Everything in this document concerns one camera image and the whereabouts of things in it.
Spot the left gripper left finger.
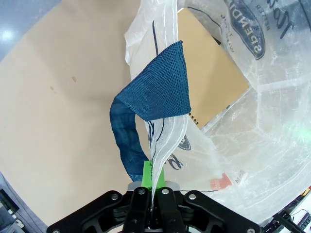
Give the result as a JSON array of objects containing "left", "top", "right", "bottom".
[{"left": 46, "top": 160, "right": 154, "bottom": 233}]

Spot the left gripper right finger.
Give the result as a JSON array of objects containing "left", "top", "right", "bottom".
[{"left": 153, "top": 167, "right": 263, "bottom": 233}]

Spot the red labelled packet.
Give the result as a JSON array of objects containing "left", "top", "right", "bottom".
[{"left": 209, "top": 172, "right": 234, "bottom": 193}]

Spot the clear plastic zip bag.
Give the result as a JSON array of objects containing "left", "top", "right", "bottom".
[{"left": 109, "top": 0, "right": 311, "bottom": 226}]

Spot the brown spiral notebook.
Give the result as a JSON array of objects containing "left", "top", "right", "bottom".
[{"left": 176, "top": 8, "right": 254, "bottom": 130}]

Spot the dark equipment case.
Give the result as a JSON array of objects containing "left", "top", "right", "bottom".
[{"left": 0, "top": 188, "right": 20, "bottom": 216}]

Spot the black equipment cable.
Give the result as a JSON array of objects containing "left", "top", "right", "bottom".
[{"left": 272, "top": 211, "right": 302, "bottom": 233}]

